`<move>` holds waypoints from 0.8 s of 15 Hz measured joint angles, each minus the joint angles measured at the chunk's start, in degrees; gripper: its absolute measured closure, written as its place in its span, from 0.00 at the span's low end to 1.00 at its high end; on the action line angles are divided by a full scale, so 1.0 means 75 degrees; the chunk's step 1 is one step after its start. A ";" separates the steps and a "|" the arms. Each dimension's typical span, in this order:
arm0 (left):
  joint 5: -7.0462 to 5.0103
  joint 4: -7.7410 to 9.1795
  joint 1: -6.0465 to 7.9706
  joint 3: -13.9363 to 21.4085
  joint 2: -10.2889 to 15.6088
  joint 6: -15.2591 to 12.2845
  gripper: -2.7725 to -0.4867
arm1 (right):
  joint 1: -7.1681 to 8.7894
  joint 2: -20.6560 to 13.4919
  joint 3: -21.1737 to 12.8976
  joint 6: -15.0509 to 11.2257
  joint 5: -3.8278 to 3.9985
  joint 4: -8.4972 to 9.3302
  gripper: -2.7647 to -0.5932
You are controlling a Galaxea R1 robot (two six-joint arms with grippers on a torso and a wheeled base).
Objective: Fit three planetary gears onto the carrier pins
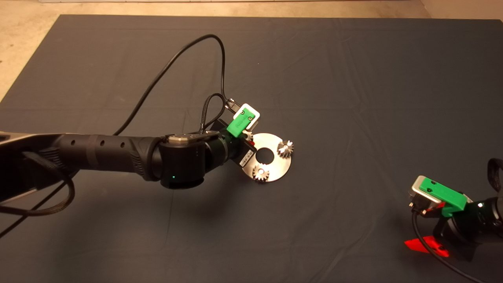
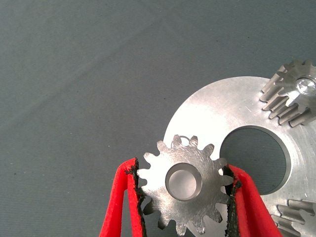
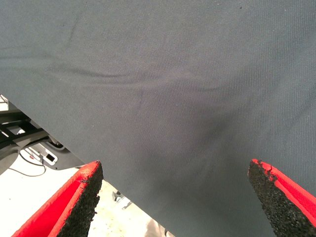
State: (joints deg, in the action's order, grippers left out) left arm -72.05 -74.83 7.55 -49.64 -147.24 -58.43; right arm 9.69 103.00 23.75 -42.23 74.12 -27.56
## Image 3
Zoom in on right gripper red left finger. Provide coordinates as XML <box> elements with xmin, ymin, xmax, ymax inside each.
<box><xmin>11</xmin><ymin>159</ymin><xmax>104</xmax><ymax>237</ymax></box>

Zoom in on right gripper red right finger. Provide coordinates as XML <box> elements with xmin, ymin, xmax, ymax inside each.
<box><xmin>247</xmin><ymin>158</ymin><xmax>316</xmax><ymax>237</ymax></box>

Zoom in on dark grey base panel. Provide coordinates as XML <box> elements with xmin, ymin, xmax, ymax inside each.
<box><xmin>45</xmin><ymin>141</ymin><xmax>85</xmax><ymax>170</ymax></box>

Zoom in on small metal caster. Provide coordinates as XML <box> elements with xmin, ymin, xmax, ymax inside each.
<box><xmin>112</xmin><ymin>190</ymin><xmax>133</xmax><ymax>210</ymax></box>

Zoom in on white socket plate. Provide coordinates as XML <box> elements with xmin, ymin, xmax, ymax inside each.
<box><xmin>28</xmin><ymin>142</ymin><xmax>59</xmax><ymax>163</ymax></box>

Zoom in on grey curved base foot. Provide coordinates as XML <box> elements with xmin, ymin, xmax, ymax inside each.
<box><xmin>0</xmin><ymin>147</ymin><xmax>20</xmax><ymax>176</ymax></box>

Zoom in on dark grey table cloth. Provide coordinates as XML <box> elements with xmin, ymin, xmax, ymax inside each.
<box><xmin>0</xmin><ymin>0</ymin><xmax>316</xmax><ymax>237</ymax></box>

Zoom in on thin black floor cable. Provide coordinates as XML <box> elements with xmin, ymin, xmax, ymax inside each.
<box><xmin>8</xmin><ymin>149</ymin><xmax>47</xmax><ymax>177</ymax></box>

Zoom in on black metal frame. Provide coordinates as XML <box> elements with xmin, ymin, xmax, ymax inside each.
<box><xmin>0</xmin><ymin>110</ymin><xmax>51</xmax><ymax>150</ymax></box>

